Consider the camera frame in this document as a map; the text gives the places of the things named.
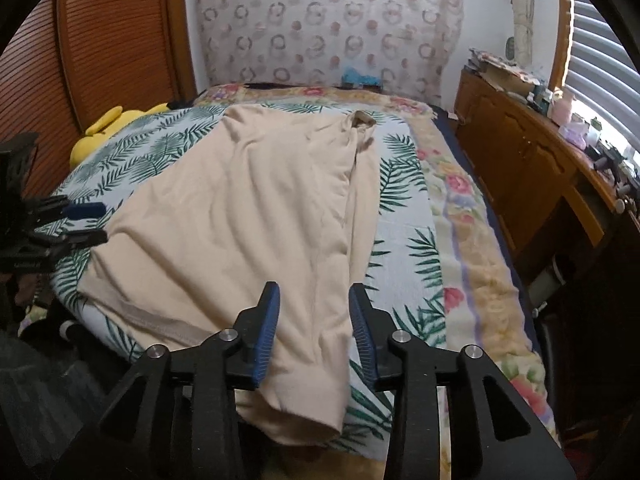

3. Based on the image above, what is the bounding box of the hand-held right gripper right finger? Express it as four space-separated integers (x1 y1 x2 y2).
348 283 576 480

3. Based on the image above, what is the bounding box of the wooden wardrobe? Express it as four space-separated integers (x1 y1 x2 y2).
0 0 198 201

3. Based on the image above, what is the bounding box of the blue cloth item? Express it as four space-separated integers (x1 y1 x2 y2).
341 66 382 87

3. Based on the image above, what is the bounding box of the yellow plush toy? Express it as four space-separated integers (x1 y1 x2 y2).
70 102 173 168

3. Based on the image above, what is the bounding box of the wooden dresser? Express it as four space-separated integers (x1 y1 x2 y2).
452 67 640 261

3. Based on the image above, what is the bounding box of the lace curtain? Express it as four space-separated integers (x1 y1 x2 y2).
502 0 543 68

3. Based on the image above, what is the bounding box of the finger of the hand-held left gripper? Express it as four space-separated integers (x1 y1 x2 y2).
25 230 110 258
30 201 108 222

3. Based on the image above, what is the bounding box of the pink bottle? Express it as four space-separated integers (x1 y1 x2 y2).
552 90 576 123

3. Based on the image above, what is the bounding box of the beige shirt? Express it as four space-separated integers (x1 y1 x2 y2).
77 104 383 448

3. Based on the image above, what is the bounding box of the ring pattern wall cloth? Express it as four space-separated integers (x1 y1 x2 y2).
192 0 466 98

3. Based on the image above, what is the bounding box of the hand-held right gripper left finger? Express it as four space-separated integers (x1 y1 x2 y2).
52 281 281 480

